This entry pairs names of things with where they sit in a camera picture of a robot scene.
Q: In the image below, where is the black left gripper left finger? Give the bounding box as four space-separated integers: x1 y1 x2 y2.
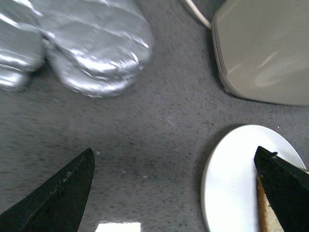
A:
0 148 95 232

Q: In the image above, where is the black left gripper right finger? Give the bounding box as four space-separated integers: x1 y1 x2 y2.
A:
254 146 309 232

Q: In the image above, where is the slice of bread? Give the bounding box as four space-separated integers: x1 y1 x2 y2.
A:
256 170 309 232

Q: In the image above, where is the cream two-slot toaster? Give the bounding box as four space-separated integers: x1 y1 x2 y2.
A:
212 0 309 106

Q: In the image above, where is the white round plate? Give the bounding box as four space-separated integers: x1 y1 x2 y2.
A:
201 125 307 232

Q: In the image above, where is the lower silver quilted oven mitt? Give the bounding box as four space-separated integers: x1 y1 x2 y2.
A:
0 67 137 98

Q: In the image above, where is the silver quilted oven mitt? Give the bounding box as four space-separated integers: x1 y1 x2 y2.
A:
0 67 137 98
0 0 155 80

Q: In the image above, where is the upper silver quilted oven mitt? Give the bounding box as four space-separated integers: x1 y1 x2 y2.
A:
0 0 155 80

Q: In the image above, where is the white toaster power cable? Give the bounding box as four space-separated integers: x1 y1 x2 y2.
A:
180 0 212 29

